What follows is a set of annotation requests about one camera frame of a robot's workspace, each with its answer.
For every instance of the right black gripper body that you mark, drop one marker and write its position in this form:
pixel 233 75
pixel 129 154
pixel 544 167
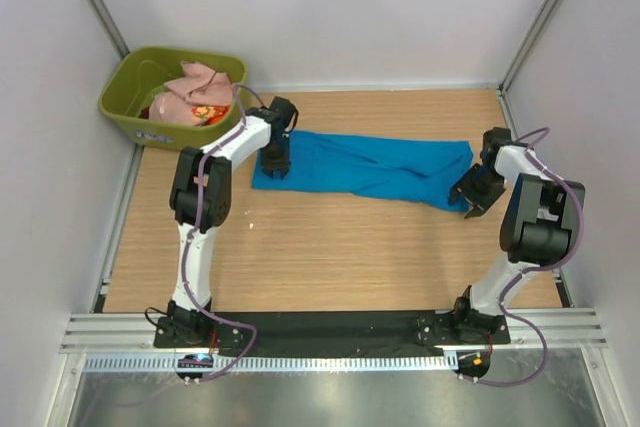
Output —
pixel 476 193

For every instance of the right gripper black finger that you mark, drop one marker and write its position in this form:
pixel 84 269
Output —
pixel 456 195
pixel 476 209

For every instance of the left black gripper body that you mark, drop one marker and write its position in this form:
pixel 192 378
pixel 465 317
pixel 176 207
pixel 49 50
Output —
pixel 275 163

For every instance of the blue t shirt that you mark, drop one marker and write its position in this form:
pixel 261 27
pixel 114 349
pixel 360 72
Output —
pixel 374 167

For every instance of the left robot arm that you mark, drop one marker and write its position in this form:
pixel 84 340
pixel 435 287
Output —
pixel 201 198

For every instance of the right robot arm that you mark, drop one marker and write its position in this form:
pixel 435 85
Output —
pixel 541 228

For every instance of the red orange patterned garment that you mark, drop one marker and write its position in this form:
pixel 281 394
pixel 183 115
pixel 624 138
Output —
pixel 208 115

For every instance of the pink folded shirt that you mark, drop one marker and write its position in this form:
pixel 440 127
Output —
pixel 199 85

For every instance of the olive green plastic bin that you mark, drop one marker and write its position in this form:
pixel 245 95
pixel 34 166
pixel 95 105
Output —
pixel 140 77

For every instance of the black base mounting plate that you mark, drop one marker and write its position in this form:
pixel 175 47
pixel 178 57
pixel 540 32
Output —
pixel 332 335

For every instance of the right aluminium corner post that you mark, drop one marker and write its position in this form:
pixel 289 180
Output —
pixel 541 20

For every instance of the white slotted cable duct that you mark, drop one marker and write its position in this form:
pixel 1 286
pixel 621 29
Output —
pixel 199 363

